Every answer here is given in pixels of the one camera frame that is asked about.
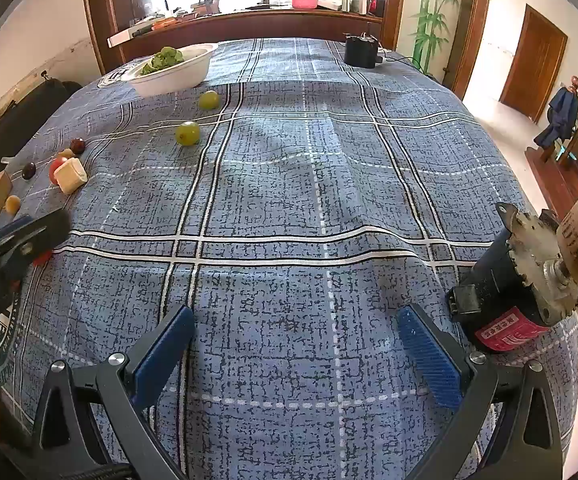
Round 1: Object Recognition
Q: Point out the white bowl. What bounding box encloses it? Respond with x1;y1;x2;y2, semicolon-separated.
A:
125;42;220;98

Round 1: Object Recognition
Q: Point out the electric motor with red label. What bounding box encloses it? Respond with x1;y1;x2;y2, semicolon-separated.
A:
446;195;578;356

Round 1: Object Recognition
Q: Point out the blue jacket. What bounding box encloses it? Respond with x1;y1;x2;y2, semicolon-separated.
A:
534;85;578;150

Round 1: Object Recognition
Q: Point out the black device cable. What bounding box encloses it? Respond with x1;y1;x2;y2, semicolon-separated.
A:
376;47;434;78

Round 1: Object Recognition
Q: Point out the green leafy produce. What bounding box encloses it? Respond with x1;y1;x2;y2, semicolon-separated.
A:
139;46;187;77

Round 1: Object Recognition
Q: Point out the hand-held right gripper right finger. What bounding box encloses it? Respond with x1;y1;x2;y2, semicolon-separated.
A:
398;303;566;480

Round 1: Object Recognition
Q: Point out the black sofa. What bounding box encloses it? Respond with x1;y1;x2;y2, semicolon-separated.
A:
0;79;84;196

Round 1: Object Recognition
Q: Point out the beige cube block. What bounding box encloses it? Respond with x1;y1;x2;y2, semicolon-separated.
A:
53;157;88;195

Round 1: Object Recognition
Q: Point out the bamboo wall mural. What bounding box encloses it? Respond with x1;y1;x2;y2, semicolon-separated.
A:
409;0;462;78

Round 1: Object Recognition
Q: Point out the brown wooden door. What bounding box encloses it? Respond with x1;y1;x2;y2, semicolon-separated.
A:
500;4;568;123

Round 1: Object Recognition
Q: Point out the blue plaid tablecloth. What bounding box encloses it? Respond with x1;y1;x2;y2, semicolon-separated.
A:
0;37;578;480

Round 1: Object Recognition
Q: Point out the black box device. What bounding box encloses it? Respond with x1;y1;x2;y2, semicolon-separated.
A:
344;34;380;69

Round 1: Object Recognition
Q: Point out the wooden counter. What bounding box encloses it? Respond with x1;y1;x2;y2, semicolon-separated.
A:
106;9;386;68

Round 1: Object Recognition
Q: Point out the long white box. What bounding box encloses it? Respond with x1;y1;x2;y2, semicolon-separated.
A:
107;27;142;47

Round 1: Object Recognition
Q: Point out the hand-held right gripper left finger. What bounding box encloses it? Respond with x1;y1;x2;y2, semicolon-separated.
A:
31;304;196;480

